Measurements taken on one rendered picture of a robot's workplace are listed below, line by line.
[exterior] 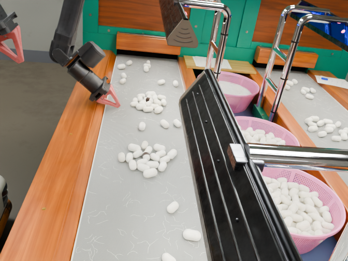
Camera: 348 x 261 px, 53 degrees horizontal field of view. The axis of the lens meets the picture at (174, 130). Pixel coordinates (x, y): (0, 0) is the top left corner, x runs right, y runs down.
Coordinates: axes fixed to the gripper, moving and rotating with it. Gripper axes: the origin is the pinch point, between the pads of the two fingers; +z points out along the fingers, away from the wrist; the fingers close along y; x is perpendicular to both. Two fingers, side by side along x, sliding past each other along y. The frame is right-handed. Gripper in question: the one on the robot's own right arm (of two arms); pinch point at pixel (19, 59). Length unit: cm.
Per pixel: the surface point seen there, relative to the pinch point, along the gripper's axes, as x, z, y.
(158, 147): -20.1, 37.2, 1.5
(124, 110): -11.0, 34.4, 27.1
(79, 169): -2.0, 27.2, -10.3
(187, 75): -36, 44, 57
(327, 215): -55, 56, -24
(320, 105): -84, 71, 40
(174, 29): -35.9, 8.8, 6.1
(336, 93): -95, 74, 48
